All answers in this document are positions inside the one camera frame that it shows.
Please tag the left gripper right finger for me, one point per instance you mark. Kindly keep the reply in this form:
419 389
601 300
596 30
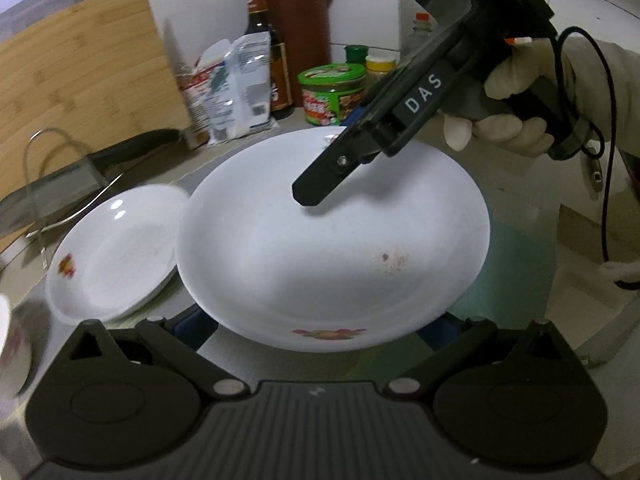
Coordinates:
458 345

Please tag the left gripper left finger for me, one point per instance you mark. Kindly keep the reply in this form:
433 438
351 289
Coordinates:
175 343

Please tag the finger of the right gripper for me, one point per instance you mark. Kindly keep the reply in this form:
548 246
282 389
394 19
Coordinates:
353 147

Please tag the large white plate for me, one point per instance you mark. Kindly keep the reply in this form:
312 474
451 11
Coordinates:
387 252

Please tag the white bowl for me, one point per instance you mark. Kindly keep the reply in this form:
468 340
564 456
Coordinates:
16 352

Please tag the right forearm white sleeve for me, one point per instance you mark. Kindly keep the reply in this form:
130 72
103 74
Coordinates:
587 87

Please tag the kitchen cleaver knife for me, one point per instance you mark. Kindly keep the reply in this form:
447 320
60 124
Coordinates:
15 212

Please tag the right hand white glove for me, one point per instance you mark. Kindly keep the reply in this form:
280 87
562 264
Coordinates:
521 106

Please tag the green lid sauce jar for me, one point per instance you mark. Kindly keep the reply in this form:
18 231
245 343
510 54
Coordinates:
331 92

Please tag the clear oil bottle red cap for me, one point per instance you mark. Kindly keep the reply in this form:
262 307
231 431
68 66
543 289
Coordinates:
423 26

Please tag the soy sauce bottle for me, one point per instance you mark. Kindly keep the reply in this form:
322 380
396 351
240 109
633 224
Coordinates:
281 104

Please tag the yellow lid spice jar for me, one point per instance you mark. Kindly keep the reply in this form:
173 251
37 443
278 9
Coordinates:
377 67

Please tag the blue grey table mat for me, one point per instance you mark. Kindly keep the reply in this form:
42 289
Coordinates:
512 289

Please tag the green bottle far right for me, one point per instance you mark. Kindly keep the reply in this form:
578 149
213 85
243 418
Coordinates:
356 54

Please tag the white seasoning bag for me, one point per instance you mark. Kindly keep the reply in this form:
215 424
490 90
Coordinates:
227 92

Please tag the brown knife block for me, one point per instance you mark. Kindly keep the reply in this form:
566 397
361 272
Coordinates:
304 26

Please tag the bamboo cutting board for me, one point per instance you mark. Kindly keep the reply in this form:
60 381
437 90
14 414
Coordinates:
97 69

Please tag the wire knife stand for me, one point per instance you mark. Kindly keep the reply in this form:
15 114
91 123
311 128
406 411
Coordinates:
64 187

